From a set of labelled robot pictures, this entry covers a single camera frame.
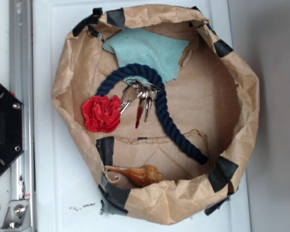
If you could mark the aluminium frame rail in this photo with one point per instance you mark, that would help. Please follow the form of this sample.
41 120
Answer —
21 84

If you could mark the silver key bunch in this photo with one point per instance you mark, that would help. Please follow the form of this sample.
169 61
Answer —
137 89

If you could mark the light blue cloth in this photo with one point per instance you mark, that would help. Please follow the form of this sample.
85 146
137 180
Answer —
143 47

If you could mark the metal corner bracket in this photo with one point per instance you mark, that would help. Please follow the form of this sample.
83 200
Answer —
17 218

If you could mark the brown paper bag bin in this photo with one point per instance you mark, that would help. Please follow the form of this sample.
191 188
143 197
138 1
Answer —
215 102

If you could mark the brown spiral seashell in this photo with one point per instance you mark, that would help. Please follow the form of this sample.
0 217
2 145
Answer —
140 176

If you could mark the red crumpled paper flower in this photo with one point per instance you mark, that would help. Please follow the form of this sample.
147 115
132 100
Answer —
102 113

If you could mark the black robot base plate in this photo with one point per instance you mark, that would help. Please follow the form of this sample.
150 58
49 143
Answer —
11 129

